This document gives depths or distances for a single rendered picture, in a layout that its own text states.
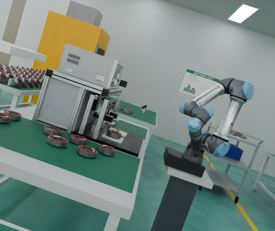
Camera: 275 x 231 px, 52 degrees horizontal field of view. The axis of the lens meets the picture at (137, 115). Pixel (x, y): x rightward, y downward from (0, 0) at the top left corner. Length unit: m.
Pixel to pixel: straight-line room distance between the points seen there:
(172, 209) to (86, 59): 1.21
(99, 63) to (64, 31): 3.93
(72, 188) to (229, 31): 6.88
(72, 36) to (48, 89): 3.92
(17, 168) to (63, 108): 0.80
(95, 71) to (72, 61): 0.18
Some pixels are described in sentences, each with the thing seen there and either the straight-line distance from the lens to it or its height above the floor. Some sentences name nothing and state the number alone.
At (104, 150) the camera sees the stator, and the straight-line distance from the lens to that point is 1.72.
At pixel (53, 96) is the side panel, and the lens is 1.98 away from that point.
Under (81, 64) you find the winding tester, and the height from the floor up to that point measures 1.21.
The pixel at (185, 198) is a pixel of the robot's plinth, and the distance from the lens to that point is 2.09.
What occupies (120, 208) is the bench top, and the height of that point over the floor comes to 0.73.
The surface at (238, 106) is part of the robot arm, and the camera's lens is 1.99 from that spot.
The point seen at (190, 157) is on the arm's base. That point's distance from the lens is 2.02.
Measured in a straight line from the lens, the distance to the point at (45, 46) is 6.01.
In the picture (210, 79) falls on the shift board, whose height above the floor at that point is 1.84.
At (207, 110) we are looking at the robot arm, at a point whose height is 1.20.
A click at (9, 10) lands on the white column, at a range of 5.85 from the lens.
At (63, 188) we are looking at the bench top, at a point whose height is 0.73.
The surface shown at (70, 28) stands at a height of 1.75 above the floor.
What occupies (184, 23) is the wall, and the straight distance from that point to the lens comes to 7.58.
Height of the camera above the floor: 1.24
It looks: 7 degrees down
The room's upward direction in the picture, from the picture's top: 19 degrees clockwise
